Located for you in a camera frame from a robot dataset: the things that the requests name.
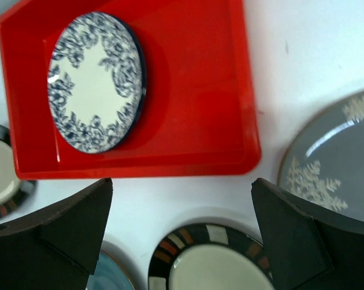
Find striped-rim beige plate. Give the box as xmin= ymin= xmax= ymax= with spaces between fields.
xmin=148 ymin=224 xmax=274 ymax=290
xmin=0 ymin=124 xmax=37 ymax=219

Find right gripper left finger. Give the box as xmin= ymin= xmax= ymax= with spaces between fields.
xmin=0 ymin=178 xmax=113 ymax=289

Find blue floral plate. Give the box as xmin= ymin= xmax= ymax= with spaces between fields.
xmin=47 ymin=11 xmax=147 ymax=154

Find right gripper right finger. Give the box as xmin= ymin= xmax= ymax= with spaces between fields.
xmin=252 ymin=178 xmax=364 ymax=289

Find red plastic bin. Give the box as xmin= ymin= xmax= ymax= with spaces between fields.
xmin=0 ymin=1 xmax=261 ymax=179

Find grey deer pattern plate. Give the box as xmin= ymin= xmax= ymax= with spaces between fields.
xmin=277 ymin=92 xmax=364 ymax=221

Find teal glazed plate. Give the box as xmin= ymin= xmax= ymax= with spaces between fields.
xmin=85 ymin=250 xmax=135 ymax=290

